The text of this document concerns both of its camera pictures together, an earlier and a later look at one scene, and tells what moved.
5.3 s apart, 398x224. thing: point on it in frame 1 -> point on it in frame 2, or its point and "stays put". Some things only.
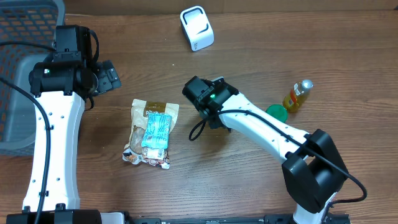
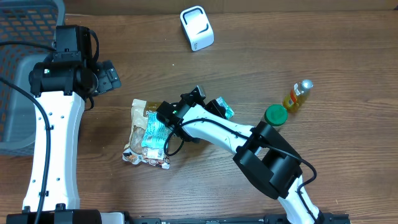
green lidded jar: x=278 y=111 stays put
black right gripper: x=217 y=125 -> x=214 y=107
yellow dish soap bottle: x=291 y=101 stays put
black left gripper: x=107 y=76 stays put
